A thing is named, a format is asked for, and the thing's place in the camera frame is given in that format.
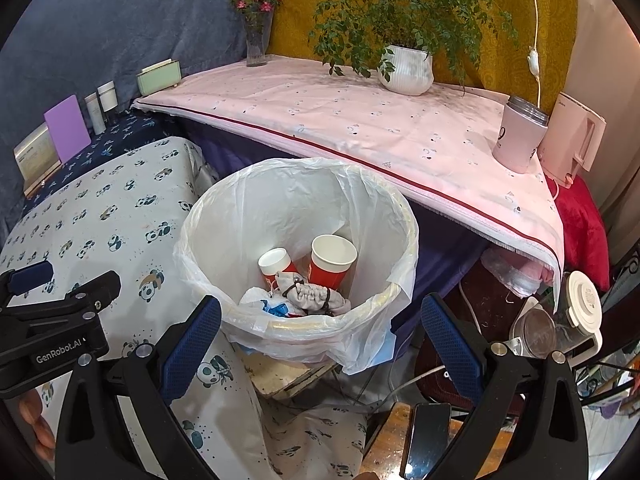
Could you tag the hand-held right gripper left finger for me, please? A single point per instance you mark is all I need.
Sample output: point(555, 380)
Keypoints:
point(192, 345)

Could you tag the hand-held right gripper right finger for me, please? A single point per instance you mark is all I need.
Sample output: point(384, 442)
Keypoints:
point(450, 345)

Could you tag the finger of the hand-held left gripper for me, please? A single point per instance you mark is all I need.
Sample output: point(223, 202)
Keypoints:
point(30, 272)
point(100, 285)

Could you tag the white paper tissue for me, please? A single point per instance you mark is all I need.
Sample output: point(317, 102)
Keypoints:
point(252, 297)

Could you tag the blue plastic wrapper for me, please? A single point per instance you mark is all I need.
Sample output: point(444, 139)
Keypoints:
point(277, 308)

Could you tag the red paper envelope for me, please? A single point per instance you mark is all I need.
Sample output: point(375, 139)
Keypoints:
point(300, 313)

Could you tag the red paper cup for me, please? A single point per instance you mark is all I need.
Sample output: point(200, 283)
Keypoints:
point(325, 272)
point(280, 272)

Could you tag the grey cloth bundle black ties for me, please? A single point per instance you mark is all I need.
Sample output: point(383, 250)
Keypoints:
point(310, 297)

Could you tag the trash bin with white liner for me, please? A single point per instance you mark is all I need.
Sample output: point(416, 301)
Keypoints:
point(260, 200)

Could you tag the person's left hand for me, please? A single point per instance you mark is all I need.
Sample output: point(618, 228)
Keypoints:
point(40, 427)

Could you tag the brown book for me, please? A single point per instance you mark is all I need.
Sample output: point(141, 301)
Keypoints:
point(42, 180)

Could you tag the panda print tablecloth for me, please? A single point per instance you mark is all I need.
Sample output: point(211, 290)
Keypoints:
point(125, 195)

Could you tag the wooden board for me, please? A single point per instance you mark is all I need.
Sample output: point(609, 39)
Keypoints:
point(285, 375)

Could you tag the black smartphone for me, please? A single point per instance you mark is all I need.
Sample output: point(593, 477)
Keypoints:
point(427, 440)

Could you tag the pink cloth in plastic bag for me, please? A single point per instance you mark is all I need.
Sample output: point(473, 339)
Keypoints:
point(520, 275)

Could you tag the wooden stool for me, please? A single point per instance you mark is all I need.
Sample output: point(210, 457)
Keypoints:
point(390, 435)

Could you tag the gold box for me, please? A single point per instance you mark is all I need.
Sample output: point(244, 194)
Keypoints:
point(32, 152)

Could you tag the glass kettle with white lid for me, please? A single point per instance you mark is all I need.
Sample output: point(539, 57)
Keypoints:
point(582, 302)

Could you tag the purple box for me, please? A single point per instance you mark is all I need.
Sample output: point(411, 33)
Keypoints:
point(67, 127)

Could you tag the navy palm print cloth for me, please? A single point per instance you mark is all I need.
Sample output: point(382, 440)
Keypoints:
point(125, 132)

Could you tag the red cloth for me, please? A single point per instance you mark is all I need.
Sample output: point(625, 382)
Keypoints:
point(580, 225)

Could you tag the white jar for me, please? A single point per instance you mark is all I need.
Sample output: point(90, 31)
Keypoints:
point(107, 96)

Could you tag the green tissue box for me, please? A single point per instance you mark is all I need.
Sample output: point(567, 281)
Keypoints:
point(157, 79)

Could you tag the pink cup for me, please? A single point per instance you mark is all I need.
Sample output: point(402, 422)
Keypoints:
point(517, 135)

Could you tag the pink electric kettle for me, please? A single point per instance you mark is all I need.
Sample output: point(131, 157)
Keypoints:
point(570, 135)

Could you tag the blue-grey blanket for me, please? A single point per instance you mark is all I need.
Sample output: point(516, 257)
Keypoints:
point(125, 25)

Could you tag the green plant in white pot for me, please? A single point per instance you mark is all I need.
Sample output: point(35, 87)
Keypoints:
point(405, 72)

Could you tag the glass vase with pink flowers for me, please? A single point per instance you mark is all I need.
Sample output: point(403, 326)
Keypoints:
point(256, 50)

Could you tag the yellow cloth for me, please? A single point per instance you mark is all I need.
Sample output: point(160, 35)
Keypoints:
point(555, 20)

